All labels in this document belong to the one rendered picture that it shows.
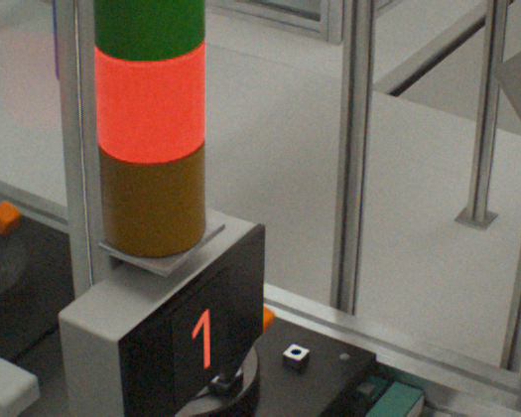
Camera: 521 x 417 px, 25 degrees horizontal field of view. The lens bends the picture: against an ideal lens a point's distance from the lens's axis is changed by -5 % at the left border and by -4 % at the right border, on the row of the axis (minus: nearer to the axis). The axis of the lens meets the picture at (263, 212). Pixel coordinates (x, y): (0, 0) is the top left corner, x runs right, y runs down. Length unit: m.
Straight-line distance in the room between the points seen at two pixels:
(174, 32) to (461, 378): 0.54
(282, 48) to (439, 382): 0.88
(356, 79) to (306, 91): 0.67
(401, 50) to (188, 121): 1.25
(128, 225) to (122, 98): 0.07
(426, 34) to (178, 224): 1.31
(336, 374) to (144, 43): 0.49
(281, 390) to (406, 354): 0.12
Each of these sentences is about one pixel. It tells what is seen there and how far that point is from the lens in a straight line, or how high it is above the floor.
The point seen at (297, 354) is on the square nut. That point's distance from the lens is 0.96.
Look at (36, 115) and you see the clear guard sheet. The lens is 0.54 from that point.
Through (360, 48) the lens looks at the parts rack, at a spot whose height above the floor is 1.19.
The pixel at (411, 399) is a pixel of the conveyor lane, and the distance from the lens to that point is 0.97.
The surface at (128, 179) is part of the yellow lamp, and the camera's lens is 0.55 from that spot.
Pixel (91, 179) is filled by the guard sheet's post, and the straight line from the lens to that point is 0.58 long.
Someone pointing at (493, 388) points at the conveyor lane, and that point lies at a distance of 0.97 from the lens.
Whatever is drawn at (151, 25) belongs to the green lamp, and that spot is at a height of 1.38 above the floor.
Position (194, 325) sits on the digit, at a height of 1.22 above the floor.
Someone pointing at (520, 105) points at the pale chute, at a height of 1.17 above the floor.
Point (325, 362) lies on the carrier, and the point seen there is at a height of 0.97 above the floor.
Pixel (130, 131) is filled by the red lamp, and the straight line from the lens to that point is 0.53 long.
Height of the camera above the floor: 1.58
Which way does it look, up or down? 32 degrees down
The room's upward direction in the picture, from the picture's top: 1 degrees clockwise
